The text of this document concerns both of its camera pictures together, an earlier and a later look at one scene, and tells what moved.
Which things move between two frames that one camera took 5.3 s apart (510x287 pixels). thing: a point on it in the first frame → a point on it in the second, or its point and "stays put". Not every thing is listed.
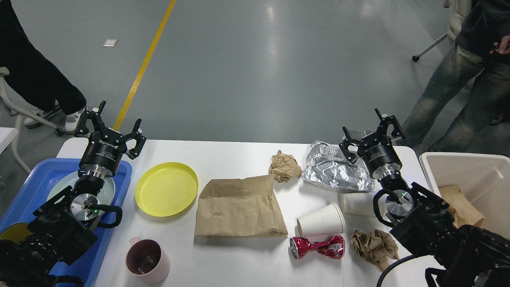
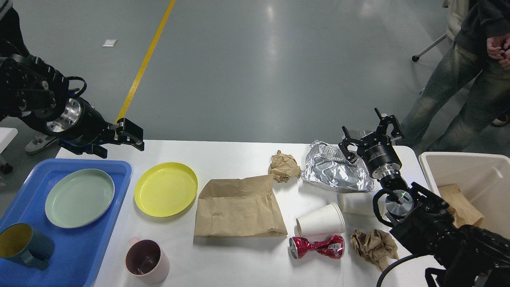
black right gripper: (383, 162) stays put
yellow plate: (166, 189) stays put
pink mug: (147, 260) stays put
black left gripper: (102, 155) → (81, 123)
